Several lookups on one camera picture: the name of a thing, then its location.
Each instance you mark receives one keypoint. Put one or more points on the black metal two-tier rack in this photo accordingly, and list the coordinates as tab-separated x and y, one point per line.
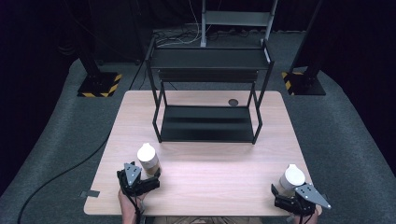
205	124

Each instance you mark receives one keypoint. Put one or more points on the person's right hand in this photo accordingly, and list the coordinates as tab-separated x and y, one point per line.
311	219

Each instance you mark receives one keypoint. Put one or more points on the person's left hand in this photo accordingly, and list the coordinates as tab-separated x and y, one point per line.
127	203

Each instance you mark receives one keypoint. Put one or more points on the round dark table grommet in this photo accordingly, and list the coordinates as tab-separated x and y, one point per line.
233	102

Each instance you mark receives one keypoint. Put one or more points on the grey tape piece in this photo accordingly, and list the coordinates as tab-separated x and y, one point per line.
89	193

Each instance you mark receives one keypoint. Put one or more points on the grey metal stand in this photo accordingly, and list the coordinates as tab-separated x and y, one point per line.
236	18

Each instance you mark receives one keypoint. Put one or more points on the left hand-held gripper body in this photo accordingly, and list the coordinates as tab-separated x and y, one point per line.
137	186

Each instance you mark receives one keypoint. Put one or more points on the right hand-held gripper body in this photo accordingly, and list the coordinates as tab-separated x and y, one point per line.
306	196

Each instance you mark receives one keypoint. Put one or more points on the black stand with striped base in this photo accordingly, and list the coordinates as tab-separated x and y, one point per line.
306	84
99	84

